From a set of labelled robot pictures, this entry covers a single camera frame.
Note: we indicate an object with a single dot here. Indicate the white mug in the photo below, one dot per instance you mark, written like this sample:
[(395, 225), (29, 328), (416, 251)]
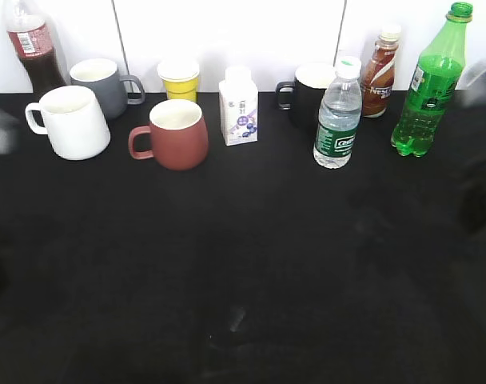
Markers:
[(72, 119)]

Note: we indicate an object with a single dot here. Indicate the green soda bottle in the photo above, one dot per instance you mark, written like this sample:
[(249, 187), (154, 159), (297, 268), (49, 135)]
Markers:
[(433, 84)]

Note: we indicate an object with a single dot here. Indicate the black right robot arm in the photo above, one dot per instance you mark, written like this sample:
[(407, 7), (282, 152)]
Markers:
[(473, 208)]

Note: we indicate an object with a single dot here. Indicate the yellow paper cup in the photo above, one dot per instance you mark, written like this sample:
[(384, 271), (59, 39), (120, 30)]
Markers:
[(180, 77)]

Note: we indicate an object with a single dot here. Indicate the cola bottle red label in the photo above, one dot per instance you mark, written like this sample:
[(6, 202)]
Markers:
[(33, 43)]

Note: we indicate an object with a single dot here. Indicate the red mug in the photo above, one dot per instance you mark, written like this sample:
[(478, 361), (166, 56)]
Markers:
[(178, 135)]

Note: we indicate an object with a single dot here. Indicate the white blueberry milk carton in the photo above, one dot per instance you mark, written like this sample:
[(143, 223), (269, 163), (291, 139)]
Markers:
[(238, 99)]

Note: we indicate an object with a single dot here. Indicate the clear water bottle green label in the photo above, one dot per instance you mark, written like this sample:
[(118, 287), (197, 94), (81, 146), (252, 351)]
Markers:
[(339, 115)]

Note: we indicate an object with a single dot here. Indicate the black mug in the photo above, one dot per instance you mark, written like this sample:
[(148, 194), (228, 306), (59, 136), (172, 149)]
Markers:
[(301, 98)]

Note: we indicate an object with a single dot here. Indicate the brown coffee drink bottle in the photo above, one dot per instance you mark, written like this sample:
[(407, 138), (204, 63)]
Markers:
[(379, 74)]

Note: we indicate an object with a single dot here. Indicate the grey mug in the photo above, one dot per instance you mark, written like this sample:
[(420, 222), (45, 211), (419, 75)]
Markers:
[(102, 76)]

